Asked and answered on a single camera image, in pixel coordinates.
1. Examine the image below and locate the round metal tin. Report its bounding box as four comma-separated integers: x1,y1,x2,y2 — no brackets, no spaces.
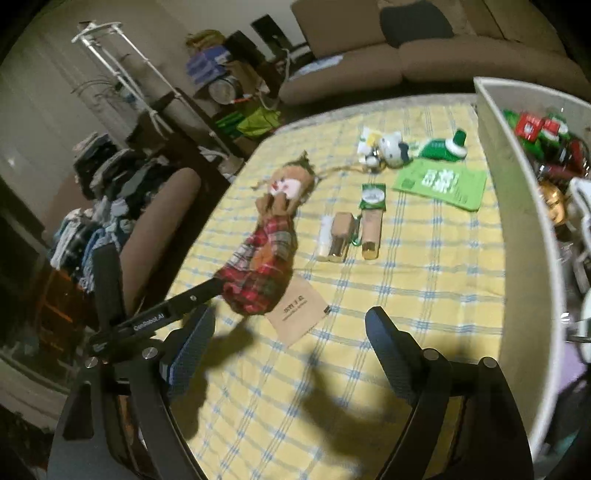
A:
210,76,241,105

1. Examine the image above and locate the pile of clothes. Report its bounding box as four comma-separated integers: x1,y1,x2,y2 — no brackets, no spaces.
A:
48,134,177,288

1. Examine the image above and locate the white cat figurine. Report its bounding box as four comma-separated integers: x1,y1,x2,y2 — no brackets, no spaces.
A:
369,130,414,169

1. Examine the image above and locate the small white yellow packet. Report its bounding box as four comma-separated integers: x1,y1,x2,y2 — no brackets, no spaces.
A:
358,126,387,156

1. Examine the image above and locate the red packet with white print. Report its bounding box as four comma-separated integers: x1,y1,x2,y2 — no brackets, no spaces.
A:
515,112,544,141

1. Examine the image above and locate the large green packet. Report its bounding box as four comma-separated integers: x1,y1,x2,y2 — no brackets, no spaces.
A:
392,159,489,212

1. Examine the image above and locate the blue box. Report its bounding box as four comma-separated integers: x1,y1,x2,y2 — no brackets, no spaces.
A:
186,46,232,87

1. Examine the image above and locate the red plaid drawstring doll bag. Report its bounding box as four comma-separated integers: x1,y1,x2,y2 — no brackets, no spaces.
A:
215,154,320,317

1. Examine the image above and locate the brown chair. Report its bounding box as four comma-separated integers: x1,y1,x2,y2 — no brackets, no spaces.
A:
121,167,202,306

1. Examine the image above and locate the red sachet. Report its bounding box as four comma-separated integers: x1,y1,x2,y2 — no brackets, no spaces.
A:
541,119,568,143

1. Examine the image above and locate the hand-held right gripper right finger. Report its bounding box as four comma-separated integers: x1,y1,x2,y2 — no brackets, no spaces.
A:
365,306,534,480

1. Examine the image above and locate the green bag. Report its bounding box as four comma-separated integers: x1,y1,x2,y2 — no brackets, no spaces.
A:
217,108,280,140

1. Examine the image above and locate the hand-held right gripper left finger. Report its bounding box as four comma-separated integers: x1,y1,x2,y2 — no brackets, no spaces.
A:
48,305,218,480

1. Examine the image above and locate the white clothes rack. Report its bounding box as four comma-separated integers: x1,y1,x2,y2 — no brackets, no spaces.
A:
71,21,242,172

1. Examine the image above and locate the white plastic object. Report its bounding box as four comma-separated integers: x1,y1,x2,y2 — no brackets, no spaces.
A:
567,178,591,259

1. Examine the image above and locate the desktop with yellow checked cloth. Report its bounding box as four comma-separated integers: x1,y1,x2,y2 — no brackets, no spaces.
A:
166,95,509,480

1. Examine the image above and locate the white cosmetic tube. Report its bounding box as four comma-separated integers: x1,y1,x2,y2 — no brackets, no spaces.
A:
317,215,336,262

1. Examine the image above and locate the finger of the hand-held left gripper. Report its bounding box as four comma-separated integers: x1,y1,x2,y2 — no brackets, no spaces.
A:
115,275,225,340

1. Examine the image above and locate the black cushion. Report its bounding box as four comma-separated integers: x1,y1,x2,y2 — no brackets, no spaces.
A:
379,2,456,47

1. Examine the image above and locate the kraft paper envelope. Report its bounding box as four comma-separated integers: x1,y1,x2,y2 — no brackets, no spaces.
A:
267,277,331,348

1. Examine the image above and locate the green tube with white cap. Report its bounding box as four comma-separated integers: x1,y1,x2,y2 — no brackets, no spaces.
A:
418,129,468,162

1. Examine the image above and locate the black chair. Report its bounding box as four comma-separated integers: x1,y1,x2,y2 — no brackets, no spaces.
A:
252,14,306,59

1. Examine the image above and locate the brown sofa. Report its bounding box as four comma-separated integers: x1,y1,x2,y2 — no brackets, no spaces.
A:
279,0,583,108

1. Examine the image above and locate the tan cosmetic tube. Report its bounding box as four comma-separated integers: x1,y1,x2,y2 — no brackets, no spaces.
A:
329,211,356,263
361,209,384,260

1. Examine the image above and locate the white storage box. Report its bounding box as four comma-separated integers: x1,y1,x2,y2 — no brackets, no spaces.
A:
473,76,591,463

